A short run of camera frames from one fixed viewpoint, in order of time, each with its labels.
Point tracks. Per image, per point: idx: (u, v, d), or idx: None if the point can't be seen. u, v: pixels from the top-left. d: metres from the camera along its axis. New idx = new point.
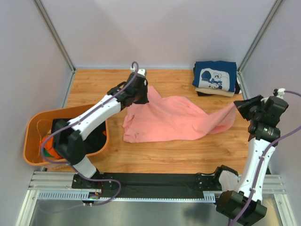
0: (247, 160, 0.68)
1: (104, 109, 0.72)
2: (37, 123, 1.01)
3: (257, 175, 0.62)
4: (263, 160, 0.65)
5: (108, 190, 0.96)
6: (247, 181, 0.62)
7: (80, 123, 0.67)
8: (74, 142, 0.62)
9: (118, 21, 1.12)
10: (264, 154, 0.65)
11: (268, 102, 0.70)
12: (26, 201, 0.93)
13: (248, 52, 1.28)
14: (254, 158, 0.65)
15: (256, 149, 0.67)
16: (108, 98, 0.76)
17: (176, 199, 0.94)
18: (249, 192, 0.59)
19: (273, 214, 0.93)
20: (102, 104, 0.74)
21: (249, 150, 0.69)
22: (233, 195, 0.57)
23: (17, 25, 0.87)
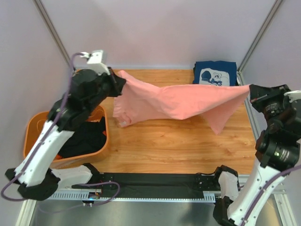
0: (249, 178, 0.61)
1: (44, 149, 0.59)
2: (37, 123, 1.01)
3: (252, 208, 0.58)
4: (263, 192, 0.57)
5: (108, 190, 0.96)
6: (240, 211, 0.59)
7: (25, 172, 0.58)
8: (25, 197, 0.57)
9: (118, 21, 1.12)
10: (264, 188, 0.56)
11: (289, 113, 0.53)
12: (26, 202, 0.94)
13: (248, 51, 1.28)
14: (253, 189, 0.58)
15: (258, 178, 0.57)
16: (48, 130, 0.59)
17: (175, 199, 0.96)
18: (240, 221, 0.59)
19: (273, 214, 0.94)
20: (42, 140, 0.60)
21: (253, 171, 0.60)
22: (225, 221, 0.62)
23: (17, 25, 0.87)
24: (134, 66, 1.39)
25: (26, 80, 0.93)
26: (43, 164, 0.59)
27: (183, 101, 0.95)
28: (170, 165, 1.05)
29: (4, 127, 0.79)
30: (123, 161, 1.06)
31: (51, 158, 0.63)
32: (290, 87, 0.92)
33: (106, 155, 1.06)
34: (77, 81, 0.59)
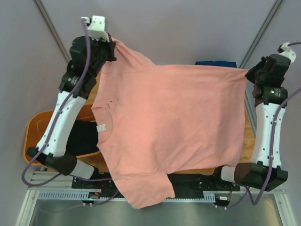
0: (257, 130, 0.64)
1: (67, 115, 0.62)
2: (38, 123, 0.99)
3: (273, 141, 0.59)
4: (275, 125, 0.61)
5: (108, 190, 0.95)
6: (264, 149, 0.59)
7: (49, 143, 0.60)
8: (52, 166, 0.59)
9: (118, 20, 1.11)
10: (275, 119, 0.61)
11: (269, 62, 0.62)
12: (26, 201, 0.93)
13: (249, 50, 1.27)
14: (266, 126, 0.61)
15: (266, 115, 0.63)
16: (64, 98, 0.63)
17: (176, 199, 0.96)
18: (267, 160, 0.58)
19: (273, 215, 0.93)
20: (60, 108, 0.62)
21: (259, 118, 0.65)
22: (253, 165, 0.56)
23: (18, 25, 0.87)
24: None
25: (26, 81, 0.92)
26: (65, 132, 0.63)
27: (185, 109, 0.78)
28: None
29: (6, 128, 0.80)
30: None
31: (67, 130, 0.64)
32: (290, 87, 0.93)
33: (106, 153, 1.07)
34: (77, 57, 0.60)
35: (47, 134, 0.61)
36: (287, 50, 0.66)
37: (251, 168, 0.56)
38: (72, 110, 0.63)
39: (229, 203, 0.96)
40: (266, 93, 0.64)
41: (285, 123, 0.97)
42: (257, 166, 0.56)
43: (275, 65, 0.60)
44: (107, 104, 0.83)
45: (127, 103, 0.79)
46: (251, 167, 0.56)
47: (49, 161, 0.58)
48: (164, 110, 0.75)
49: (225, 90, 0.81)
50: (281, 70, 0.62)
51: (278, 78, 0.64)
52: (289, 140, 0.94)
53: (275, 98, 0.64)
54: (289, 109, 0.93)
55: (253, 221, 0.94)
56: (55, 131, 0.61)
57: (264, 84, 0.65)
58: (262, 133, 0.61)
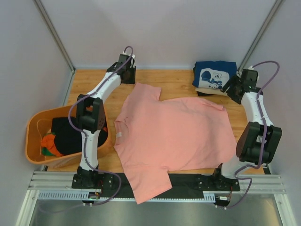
0: (248, 112, 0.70)
1: (111, 83, 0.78)
2: (37, 123, 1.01)
3: (261, 109, 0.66)
4: (260, 101, 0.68)
5: (108, 190, 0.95)
6: (256, 115, 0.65)
7: (98, 93, 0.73)
8: (99, 107, 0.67)
9: (118, 21, 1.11)
10: (258, 97, 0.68)
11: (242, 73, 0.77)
12: (26, 201, 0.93)
13: (249, 49, 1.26)
14: (253, 104, 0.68)
15: (251, 97, 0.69)
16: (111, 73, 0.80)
17: (176, 200, 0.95)
18: (261, 121, 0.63)
19: (273, 215, 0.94)
20: (107, 78, 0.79)
21: (246, 104, 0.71)
22: (250, 123, 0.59)
23: (17, 25, 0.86)
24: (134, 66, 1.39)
25: (26, 81, 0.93)
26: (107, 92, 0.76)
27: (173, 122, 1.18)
28: (170, 164, 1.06)
29: (7, 128, 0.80)
30: (122, 160, 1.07)
31: (107, 92, 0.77)
32: (289, 86, 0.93)
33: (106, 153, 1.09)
34: (121, 60, 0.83)
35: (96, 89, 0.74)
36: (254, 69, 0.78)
37: (249, 125, 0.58)
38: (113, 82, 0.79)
39: (229, 202, 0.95)
40: (245, 86, 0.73)
41: (285, 123, 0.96)
42: (254, 124, 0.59)
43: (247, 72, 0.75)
44: (124, 119, 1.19)
45: (137, 117, 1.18)
46: (249, 125, 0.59)
47: (98, 102, 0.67)
48: (162, 122, 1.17)
49: (201, 107, 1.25)
50: (253, 74, 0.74)
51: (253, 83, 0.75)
52: (288, 140, 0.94)
53: (254, 91, 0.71)
54: (289, 109, 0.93)
55: (253, 221, 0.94)
56: (102, 88, 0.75)
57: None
58: (250, 110, 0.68)
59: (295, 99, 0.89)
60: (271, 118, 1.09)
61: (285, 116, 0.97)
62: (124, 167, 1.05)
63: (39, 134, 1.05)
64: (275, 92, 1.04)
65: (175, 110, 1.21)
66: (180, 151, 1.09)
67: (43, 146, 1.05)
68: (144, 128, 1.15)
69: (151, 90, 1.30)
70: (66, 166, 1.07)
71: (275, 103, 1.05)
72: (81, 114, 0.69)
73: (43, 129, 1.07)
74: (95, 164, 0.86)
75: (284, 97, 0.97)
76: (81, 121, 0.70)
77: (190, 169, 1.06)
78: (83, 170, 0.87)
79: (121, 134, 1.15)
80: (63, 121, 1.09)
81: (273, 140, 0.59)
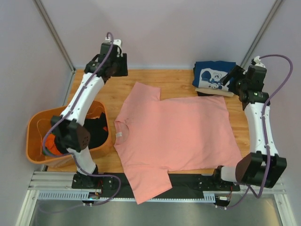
0: (250, 127, 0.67)
1: (90, 90, 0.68)
2: (37, 123, 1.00)
3: (265, 132, 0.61)
4: (265, 118, 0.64)
5: (108, 190, 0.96)
6: (259, 141, 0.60)
7: (73, 110, 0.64)
8: (75, 131, 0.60)
9: (118, 20, 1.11)
10: (263, 113, 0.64)
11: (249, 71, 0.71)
12: (26, 201, 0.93)
13: (250, 49, 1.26)
14: (257, 121, 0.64)
15: (256, 112, 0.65)
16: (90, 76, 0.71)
17: (176, 199, 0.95)
18: (265, 149, 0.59)
19: (273, 215, 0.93)
20: (85, 84, 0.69)
21: (249, 117, 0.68)
22: (253, 158, 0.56)
23: (18, 25, 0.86)
24: (134, 66, 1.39)
25: (26, 81, 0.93)
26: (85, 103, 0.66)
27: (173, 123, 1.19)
28: (169, 164, 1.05)
29: (6, 129, 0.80)
30: (122, 160, 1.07)
31: (87, 103, 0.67)
32: (290, 87, 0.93)
33: (105, 153, 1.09)
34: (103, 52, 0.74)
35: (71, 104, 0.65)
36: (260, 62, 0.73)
37: (251, 158, 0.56)
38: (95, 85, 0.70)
39: (229, 203, 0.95)
40: (250, 94, 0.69)
41: (285, 123, 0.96)
42: (257, 157, 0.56)
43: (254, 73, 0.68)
44: (124, 120, 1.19)
45: (137, 119, 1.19)
46: (251, 157, 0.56)
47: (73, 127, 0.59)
48: (162, 123, 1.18)
49: (202, 107, 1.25)
50: (259, 76, 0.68)
51: (258, 83, 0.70)
52: (288, 140, 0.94)
53: (259, 100, 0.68)
54: (290, 109, 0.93)
55: (253, 221, 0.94)
56: (79, 102, 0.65)
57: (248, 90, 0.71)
58: (254, 127, 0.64)
59: (295, 99, 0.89)
60: (272, 118, 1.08)
61: (285, 116, 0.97)
62: (124, 167, 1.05)
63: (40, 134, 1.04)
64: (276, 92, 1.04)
65: (175, 111, 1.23)
66: (181, 151, 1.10)
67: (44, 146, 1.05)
68: (145, 128, 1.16)
69: (151, 91, 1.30)
70: (67, 166, 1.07)
71: (275, 103, 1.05)
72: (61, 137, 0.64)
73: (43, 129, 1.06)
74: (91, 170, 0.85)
75: (285, 97, 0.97)
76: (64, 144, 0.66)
77: (190, 169, 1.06)
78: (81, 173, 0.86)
79: (121, 134, 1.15)
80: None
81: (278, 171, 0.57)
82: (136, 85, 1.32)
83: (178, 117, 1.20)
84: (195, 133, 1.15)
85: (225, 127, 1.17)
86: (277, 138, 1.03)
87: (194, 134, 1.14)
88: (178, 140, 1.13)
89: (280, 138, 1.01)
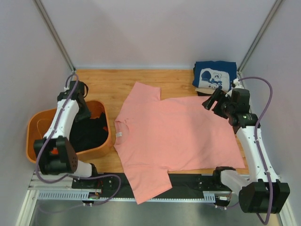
0: (246, 150, 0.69)
1: (68, 110, 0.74)
2: (37, 123, 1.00)
3: (263, 158, 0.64)
4: (259, 142, 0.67)
5: (108, 190, 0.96)
6: (258, 167, 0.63)
7: (57, 129, 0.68)
8: (64, 147, 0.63)
9: (118, 21, 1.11)
10: (257, 137, 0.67)
11: (233, 94, 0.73)
12: (26, 201, 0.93)
13: (249, 49, 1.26)
14: (252, 146, 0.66)
15: (249, 136, 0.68)
16: (64, 101, 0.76)
17: (176, 199, 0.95)
18: (265, 176, 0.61)
19: (273, 215, 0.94)
20: (62, 107, 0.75)
21: (242, 141, 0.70)
22: (257, 189, 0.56)
23: (17, 26, 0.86)
24: (134, 66, 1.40)
25: (26, 82, 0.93)
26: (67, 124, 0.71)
27: (175, 124, 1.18)
28: (169, 164, 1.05)
29: (7, 129, 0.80)
30: (122, 160, 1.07)
31: (68, 123, 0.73)
32: (290, 87, 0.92)
33: (105, 152, 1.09)
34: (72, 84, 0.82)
35: (53, 125, 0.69)
36: (239, 84, 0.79)
37: (255, 189, 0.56)
38: (71, 107, 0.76)
39: (229, 202, 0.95)
40: (240, 118, 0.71)
41: (285, 123, 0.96)
42: (260, 188, 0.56)
43: (239, 97, 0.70)
44: (124, 120, 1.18)
45: (137, 118, 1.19)
46: (254, 188, 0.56)
47: (61, 145, 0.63)
48: (163, 123, 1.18)
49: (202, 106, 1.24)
50: (245, 100, 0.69)
51: (245, 106, 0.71)
52: (288, 140, 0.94)
53: (249, 122, 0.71)
54: (290, 109, 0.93)
55: (253, 221, 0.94)
56: (59, 123, 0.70)
57: (237, 113, 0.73)
58: (250, 153, 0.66)
59: (295, 99, 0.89)
60: (272, 118, 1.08)
61: (285, 116, 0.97)
62: (124, 167, 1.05)
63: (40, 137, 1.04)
64: (276, 92, 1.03)
65: (175, 111, 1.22)
66: (181, 151, 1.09)
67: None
68: (146, 128, 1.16)
69: (151, 91, 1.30)
70: None
71: (275, 103, 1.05)
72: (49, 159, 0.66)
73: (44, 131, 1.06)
74: (89, 172, 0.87)
75: (285, 97, 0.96)
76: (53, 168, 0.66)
77: (190, 169, 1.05)
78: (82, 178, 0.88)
79: (120, 133, 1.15)
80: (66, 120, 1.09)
81: (281, 197, 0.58)
82: (136, 85, 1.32)
83: (178, 117, 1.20)
84: (195, 133, 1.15)
85: (225, 127, 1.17)
86: (276, 138, 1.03)
87: (194, 134, 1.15)
88: (178, 140, 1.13)
89: (280, 138, 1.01)
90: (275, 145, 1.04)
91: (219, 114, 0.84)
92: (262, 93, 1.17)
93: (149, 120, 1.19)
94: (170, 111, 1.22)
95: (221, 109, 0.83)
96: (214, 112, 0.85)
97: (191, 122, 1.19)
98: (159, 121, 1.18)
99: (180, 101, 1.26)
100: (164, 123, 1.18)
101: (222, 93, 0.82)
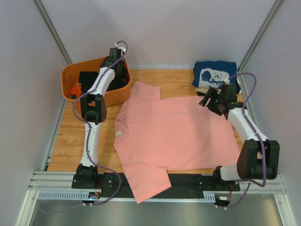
0: (236, 126, 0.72)
1: (107, 76, 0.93)
2: (67, 74, 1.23)
3: (250, 124, 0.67)
4: (247, 115, 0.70)
5: (108, 190, 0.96)
6: (249, 131, 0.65)
7: (96, 89, 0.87)
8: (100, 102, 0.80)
9: (118, 21, 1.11)
10: (244, 112, 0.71)
11: (222, 88, 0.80)
12: (26, 201, 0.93)
13: (249, 49, 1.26)
14: (241, 119, 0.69)
15: (237, 113, 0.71)
16: (106, 68, 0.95)
17: (177, 199, 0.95)
18: (256, 137, 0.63)
19: (273, 215, 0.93)
20: (103, 73, 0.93)
21: (233, 120, 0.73)
22: (249, 143, 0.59)
23: (18, 26, 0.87)
24: (134, 66, 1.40)
25: (26, 82, 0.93)
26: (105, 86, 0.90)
27: (175, 123, 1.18)
28: (169, 164, 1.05)
29: (7, 129, 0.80)
30: (122, 160, 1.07)
31: (106, 85, 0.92)
32: (289, 86, 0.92)
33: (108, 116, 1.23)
34: (112, 55, 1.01)
35: (95, 85, 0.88)
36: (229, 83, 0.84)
37: (247, 144, 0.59)
38: (110, 74, 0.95)
39: (229, 202, 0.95)
40: (229, 103, 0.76)
41: (285, 122, 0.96)
42: (253, 143, 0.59)
43: (227, 87, 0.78)
44: (124, 118, 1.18)
45: (137, 117, 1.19)
46: (247, 144, 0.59)
47: (98, 98, 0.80)
48: (163, 122, 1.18)
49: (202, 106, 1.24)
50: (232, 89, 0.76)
51: (233, 97, 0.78)
52: (288, 139, 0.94)
53: (237, 107, 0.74)
54: (290, 108, 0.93)
55: (253, 221, 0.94)
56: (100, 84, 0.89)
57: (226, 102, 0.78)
58: (241, 125, 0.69)
59: (295, 98, 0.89)
60: (272, 118, 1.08)
61: (285, 116, 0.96)
62: (123, 166, 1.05)
63: (68, 85, 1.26)
64: (276, 91, 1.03)
65: (175, 111, 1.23)
66: (181, 151, 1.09)
67: (72, 94, 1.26)
68: (146, 127, 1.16)
69: (151, 91, 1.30)
70: (66, 166, 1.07)
71: (275, 103, 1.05)
72: (86, 110, 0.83)
73: (71, 81, 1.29)
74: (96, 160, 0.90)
75: (285, 96, 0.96)
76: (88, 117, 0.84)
77: (190, 168, 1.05)
78: (82, 170, 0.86)
79: (120, 132, 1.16)
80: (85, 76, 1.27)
81: (274, 154, 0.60)
82: (136, 84, 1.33)
83: (177, 117, 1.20)
84: (195, 133, 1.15)
85: (225, 127, 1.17)
86: (277, 138, 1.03)
87: (194, 134, 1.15)
88: (178, 140, 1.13)
89: (280, 137, 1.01)
90: None
91: (212, 110, 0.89)
92: (262, 93, 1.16)
93: (149, 119, 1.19)
94: (170, 112, 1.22)
95: (214, 106, 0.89)
96: (209, 108, 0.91)
97: (191, 122, 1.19)
98: (159, 121, 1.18)
99: (180, 101, 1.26)
100: (164, 122, 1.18)
101: (215, 91, 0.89)
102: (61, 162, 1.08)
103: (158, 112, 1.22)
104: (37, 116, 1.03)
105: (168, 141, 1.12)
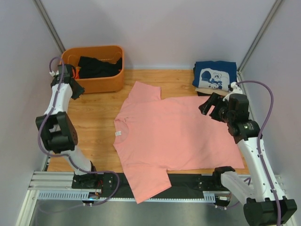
0: (248, 164, 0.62)
1: (65, 91, 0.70)
2: (68, 57, 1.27)
3: (268, 173, 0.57)
4: (263, 157, 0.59)
5: (108, 190, 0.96)
6: (265, 185, 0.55)
7: (55, 108, 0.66)
8: (65, 120, 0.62)
9: (118, 21, 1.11)
10: (260, 151, 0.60)
11: (232, 101, 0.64)
12: (26, 201, 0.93)
13: (250, 48, 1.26)
14: (256, 161, 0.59)
15: (251, 150, 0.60)
16: (56, 86, 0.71)
17: (176, 199, 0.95)
18: (272, 194, 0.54)
19: None
20: (58, 88, 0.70)
21: (244, 152, 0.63)
22: (263, 206, 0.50)
23: (18, 26, 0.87)
24: (134, 66, 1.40)
25: (26, 83, 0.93)
26: (66, 102, 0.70)
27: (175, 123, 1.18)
28: (169, 164, 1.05)
29: (7, 128, 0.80)
30: (122, 160, 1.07)
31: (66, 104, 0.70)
32: (289, 86, 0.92)
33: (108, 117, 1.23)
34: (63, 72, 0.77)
35: (51, 104, 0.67)
36: (237, 88, 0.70)
37: (263, 208, 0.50)
38: (66, 87, 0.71)
39: (229, 203, 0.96)
40: (241, 129, 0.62)
41: (285, 122, 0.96)
42: (267, 207, 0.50)
43: (238, 104, 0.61)
44: (124, 119, 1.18)
45: (137, 117, 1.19)
46: (262, 208, 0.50)
47: (61, 118, 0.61)
48: (163, 122, 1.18)
49: None
50: (245, 107, 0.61)
51: (245, 114, 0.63)
52: (289, 139, 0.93)
53: (251, 133, 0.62)
54: (289, 108, 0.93)
55: None
56: (57, 100, 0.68)
57: (236, 122, 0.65)
58: (254, 169, 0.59)
59: (295, 98, 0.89)
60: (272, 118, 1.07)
61: (285, 116, 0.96)
62: (123, 166, 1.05)
63: None
64: (276, 91, 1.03)
65: (175, 111, 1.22)
66: (181, 151, 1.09)
67: None
68: (145, 127, 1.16)
69: (151, 91, 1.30)
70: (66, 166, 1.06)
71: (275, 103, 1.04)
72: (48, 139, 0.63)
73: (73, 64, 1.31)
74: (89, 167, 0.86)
75: (284, 96, 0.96)
76: (54, 147, 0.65)
77: (191, 169, 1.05)
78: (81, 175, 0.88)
79: (120, 130, 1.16)
80: (85, 60, 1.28)
81: (288, 214, 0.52)
82: (136, 84, 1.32)
83: (177, 117, 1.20)
84: (195, 133, 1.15)
85: (225, 127, 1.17)
86: (277, 138, 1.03)
87: (194, 134, 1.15)
88: (178, 139, 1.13)
89: (280, 137, 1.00)
90: (276, 144, 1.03)
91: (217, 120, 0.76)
92: (262, 93, 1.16)
93: (149, 118, 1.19)
94: (170, 111, 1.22)
95: (218, 114, 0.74)
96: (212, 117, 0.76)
97: (190, 122, 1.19)
98: (158, 121, 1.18)
99: (180, 101, 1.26)
100: (165, 123, 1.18)
101: (220, 97, 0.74)
102: (61, 162, 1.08)
103: (158, 112, 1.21)
104: (37, 116, 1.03)
105: (168, 141, 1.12)
